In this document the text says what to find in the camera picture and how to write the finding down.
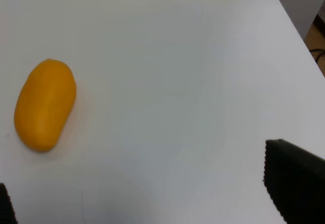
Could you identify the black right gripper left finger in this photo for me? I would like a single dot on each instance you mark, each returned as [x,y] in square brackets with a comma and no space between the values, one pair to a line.
[7,213]

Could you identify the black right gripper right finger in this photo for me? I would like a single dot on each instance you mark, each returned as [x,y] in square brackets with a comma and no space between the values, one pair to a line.
[294,179]

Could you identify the yellow mango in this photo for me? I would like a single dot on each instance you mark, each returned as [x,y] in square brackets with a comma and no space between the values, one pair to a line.
[44,105]

